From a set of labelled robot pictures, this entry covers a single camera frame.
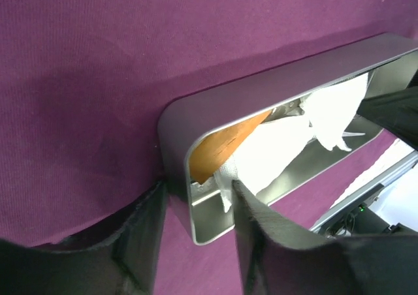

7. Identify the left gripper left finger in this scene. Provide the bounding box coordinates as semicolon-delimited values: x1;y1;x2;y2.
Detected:
1;182;167;294

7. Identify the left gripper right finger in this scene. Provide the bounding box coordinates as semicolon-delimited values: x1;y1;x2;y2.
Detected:
232;181;417;294

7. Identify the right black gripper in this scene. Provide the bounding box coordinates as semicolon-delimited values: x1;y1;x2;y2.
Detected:
357;79;417;149

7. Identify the metal instrument tray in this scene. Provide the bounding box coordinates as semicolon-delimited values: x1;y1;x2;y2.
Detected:
158;33;417;245

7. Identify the white gauze pad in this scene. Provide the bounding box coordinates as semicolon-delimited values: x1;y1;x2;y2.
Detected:
300;73;368;152
214;116;313;213

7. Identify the tan adhesive bandage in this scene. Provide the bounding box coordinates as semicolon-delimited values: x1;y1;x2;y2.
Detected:
189;110;272;184

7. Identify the purple cloth mat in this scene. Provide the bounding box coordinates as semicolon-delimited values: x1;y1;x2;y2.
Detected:
1;0;417;294

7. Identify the aluminium rail frame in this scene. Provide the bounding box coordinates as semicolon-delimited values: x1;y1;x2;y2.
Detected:
310;139;417;232

